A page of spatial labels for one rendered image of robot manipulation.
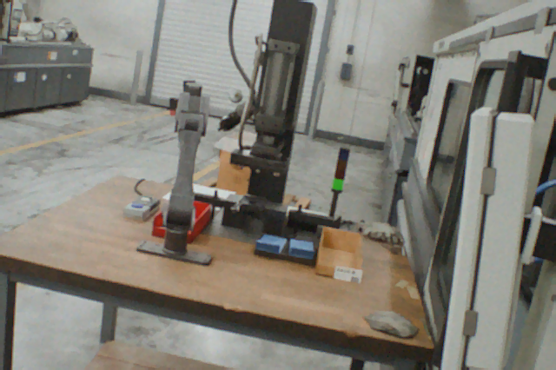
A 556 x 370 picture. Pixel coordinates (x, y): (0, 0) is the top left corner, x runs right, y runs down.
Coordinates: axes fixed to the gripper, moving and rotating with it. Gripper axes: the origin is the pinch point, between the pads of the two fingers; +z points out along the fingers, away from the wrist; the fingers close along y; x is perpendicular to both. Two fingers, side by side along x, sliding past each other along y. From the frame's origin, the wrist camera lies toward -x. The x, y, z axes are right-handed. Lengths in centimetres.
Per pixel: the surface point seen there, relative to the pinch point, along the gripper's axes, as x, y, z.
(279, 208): 28, -27, -39
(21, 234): 20, 47, -68
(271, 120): -1.2, -24.9, -37.1
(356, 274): 34, -43, -76
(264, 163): 12.3, -22.5, -38.8
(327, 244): 36, -41, -50
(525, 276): 34, -91, -84
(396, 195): 124, -165, 222
